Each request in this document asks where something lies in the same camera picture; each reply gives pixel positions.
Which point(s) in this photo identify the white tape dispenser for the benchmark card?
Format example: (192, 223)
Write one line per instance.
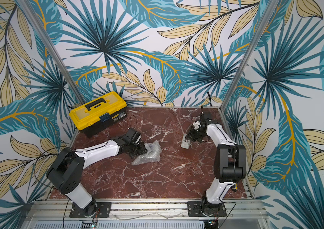
(185, 144)

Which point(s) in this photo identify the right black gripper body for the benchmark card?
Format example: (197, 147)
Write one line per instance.
(192, 136)

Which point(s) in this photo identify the right aluminium corner post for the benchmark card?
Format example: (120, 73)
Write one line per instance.
(262, 24)

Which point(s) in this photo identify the clear bubble wrap sheet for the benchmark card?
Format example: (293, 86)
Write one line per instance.
(153, 154)

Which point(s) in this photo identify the yellow black screwdriver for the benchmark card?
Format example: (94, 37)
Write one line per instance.
(234, 188)

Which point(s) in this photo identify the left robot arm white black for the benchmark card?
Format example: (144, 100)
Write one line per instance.
(66, 171)

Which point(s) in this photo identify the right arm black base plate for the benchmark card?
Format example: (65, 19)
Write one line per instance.
(200, 209)

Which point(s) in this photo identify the yellow black toolbox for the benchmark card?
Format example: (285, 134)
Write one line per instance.
(99, 114)

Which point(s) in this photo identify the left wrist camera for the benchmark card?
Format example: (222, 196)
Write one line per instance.
(132, 136)

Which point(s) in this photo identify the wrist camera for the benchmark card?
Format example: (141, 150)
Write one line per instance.
(132, 136)
(204, 119)

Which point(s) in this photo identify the aluminium corner post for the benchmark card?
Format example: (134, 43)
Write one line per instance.
(48, 44)
(262, 24)

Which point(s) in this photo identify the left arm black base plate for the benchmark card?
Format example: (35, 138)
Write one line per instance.
(94, 209)

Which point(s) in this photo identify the aluminium front frame rail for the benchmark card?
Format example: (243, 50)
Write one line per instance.
(148, 214)

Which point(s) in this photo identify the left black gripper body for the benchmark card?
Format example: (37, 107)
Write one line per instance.
(136, 150)

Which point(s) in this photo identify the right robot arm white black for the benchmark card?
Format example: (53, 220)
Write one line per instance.
(229, 168)

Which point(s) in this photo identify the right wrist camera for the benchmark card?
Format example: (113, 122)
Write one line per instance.
(204, 119)

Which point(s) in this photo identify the left aluminium corner post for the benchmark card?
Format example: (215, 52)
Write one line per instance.
(48, 44)

